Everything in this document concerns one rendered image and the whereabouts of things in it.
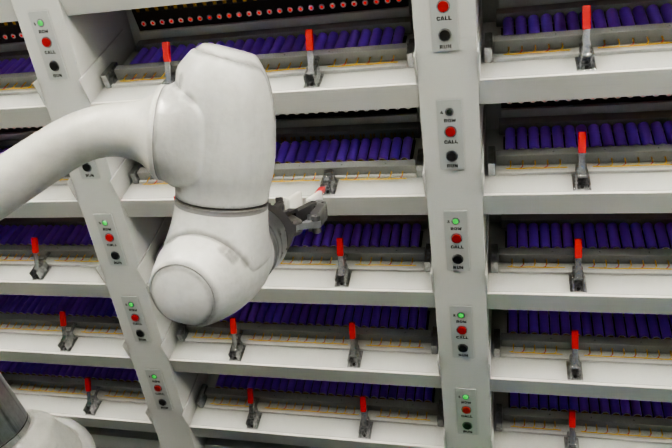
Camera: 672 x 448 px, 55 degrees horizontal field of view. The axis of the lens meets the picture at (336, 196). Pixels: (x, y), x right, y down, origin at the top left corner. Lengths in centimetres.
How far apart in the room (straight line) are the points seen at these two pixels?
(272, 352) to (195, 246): 82
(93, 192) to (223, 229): 72
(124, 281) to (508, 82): 88
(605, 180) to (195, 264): 73
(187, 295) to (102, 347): 100
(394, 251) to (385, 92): 35
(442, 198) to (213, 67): 58
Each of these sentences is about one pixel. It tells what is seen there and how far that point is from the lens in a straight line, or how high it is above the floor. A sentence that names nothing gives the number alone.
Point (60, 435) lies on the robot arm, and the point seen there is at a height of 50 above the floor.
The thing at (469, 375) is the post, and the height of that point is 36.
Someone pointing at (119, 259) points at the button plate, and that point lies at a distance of 142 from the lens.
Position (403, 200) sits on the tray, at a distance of 114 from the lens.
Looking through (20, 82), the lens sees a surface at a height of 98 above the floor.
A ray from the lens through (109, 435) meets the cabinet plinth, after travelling 189.
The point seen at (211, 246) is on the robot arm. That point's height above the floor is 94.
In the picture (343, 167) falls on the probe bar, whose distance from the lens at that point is 119.
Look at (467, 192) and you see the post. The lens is 112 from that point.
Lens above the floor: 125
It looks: 25 degrees down
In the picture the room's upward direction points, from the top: 8 degrees counter-clockwise
